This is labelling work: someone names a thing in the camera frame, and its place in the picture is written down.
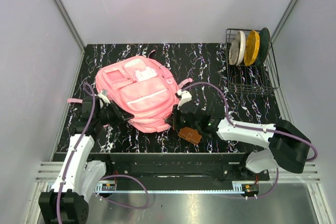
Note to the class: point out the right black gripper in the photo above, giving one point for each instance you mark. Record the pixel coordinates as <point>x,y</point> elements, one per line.
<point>174,120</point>

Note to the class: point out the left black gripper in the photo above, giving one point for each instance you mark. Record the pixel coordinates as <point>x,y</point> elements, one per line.
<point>121,116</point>

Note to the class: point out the brown leather wallet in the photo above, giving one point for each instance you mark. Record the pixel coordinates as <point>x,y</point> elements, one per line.
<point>190,135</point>

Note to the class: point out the pink student backpack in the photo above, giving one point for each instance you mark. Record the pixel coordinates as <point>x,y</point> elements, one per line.
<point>144,87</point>

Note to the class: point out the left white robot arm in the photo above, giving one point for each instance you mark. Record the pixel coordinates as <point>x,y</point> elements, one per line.
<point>68,199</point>

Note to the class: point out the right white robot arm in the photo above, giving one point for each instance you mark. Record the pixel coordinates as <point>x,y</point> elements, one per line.
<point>283,145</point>

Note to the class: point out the white grey plate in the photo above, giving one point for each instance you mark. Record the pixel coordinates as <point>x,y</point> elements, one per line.
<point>237,49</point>

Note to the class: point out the yellow plate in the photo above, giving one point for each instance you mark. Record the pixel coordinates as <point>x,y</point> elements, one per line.
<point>252,48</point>

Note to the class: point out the dark green plate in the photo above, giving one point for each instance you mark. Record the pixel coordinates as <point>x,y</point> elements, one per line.
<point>264,35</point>

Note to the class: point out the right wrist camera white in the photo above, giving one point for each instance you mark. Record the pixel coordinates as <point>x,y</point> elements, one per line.
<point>184,97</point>

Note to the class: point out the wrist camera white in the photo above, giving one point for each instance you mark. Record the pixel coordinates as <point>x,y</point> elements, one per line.
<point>105,95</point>
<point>184,97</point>

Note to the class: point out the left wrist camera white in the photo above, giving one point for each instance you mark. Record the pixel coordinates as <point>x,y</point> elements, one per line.
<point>105,95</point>

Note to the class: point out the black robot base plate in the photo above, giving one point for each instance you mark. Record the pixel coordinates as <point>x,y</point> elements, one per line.
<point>214,165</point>

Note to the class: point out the black wire dish rack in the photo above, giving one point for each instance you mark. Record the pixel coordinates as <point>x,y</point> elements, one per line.
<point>251,79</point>

